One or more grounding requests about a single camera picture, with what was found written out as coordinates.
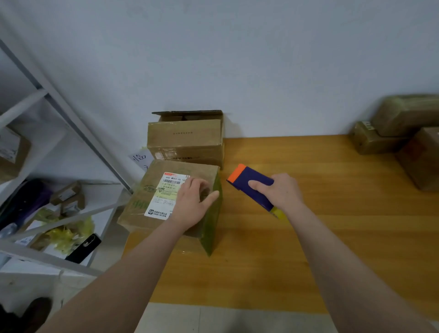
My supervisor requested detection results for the box barcode label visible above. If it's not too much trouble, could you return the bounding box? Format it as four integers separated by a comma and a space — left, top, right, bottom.
351, 120, 412, 155

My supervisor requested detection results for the person's right hand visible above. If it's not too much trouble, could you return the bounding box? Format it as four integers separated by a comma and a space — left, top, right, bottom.
248, 172, 306, 220

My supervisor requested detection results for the large green-printed cardboard box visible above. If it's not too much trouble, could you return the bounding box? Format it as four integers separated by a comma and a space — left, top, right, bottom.
117, 160, 224, 257

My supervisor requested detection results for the black mobile phone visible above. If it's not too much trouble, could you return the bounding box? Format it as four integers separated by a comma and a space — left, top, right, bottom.
65, 233, 102, 265

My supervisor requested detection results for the small open-flap cardboard box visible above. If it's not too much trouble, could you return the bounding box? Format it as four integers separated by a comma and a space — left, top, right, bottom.
370, 95, 439, 137

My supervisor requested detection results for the stack of cardboard boxes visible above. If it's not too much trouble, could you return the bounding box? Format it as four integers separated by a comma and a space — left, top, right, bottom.
147, 110, 225, 169

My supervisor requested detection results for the person's left hand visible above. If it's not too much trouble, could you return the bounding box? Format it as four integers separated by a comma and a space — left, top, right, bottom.
168, 177, 221, 236

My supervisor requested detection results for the white paper wall sign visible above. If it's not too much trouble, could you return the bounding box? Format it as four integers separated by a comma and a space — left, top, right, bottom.
129, 147, 156, 172

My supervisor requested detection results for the person's left forearm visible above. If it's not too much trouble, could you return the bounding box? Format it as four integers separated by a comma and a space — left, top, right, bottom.
37, 220, 189, 333

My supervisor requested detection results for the large worn shelf carton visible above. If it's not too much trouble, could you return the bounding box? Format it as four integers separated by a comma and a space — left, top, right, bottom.
0, 127, 32, 183

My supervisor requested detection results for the small open carton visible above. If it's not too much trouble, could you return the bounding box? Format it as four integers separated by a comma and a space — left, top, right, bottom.
49, 182, 86, 217

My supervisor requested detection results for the grey metal shelf rack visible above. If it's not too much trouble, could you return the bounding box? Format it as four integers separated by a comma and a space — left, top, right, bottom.
0, 38, 134, 277

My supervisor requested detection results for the person's right forearm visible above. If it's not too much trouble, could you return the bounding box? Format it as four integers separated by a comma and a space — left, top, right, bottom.
284, 206, 436, 333

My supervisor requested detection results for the yellow plastic bag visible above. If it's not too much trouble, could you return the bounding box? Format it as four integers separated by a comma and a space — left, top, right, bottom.
31, 209, 97, 253

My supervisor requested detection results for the wooden table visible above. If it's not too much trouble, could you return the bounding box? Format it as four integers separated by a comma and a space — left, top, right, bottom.
122, 135, 439, 318

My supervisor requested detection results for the cube red-printed cardboard box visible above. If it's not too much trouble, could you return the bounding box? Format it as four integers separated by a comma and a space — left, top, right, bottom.
396, 127, 439, 193

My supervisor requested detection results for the blue orange tape dispenser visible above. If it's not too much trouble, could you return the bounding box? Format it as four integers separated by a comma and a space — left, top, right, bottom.
226, 163, 289, 222

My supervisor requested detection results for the dark blue bag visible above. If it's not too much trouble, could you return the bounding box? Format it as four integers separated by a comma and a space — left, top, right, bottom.
0, 178, 52, 231

